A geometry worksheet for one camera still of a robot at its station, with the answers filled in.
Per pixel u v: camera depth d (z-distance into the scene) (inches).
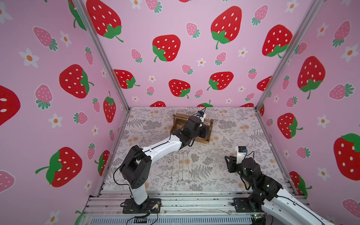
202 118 29.4
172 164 35.4
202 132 29.3
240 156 27.1
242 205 28.9
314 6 27.2
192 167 34.7
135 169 18.0
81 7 26.6
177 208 28.9
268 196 21.1
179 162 35.6
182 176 33.7
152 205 28.7
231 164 27.0
